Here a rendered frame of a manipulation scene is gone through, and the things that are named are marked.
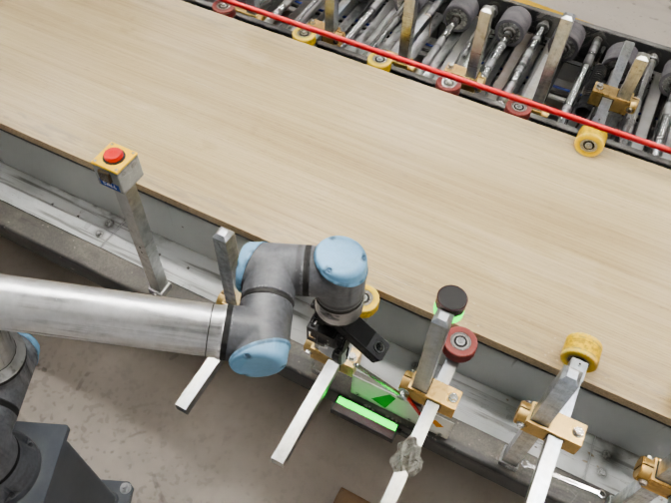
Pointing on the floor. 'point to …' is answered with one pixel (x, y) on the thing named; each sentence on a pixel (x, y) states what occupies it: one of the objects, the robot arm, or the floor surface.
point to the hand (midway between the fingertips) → (344, 359)
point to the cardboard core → (348, 497)
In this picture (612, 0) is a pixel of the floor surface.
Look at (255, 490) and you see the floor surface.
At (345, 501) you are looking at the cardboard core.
